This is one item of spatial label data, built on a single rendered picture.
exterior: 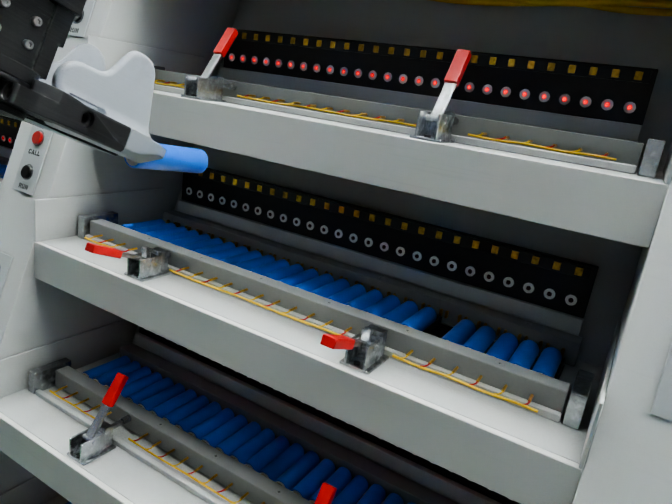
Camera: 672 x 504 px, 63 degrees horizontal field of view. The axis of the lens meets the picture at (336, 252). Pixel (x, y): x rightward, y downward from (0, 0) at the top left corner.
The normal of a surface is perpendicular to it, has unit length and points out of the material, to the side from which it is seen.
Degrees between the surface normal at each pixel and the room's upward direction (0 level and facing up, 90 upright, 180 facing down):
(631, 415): 90
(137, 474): 19
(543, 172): 109
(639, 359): 90
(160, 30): 90
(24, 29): 91
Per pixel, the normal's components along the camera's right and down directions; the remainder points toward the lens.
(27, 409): 0.14, -0.95
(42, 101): 0.67, 0.22
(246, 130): -0.50, 0.17
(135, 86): 0.83, 0.28
